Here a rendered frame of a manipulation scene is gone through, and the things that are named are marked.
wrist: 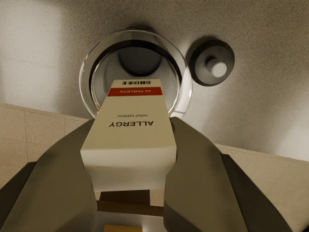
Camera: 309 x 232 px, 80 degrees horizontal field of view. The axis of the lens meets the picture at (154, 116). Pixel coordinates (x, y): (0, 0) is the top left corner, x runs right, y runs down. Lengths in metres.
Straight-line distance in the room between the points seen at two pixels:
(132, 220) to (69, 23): 0.60
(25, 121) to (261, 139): 1.64
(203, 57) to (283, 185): 2.25
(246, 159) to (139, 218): 1.49
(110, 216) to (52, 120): 1.14
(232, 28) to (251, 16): 0.04
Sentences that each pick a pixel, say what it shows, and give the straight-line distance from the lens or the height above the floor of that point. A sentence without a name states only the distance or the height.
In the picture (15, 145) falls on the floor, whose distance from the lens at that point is 1.99.
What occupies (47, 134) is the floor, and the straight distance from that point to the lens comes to 1.79.
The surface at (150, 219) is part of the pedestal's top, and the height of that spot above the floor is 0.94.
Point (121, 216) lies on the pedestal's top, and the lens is 0.71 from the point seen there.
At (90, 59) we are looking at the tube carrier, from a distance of 0.18.
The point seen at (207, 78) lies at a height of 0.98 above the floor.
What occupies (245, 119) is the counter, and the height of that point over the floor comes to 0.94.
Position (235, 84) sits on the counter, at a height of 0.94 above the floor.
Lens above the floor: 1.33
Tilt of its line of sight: 62 degrees down
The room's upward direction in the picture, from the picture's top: 174 degrees clockwise
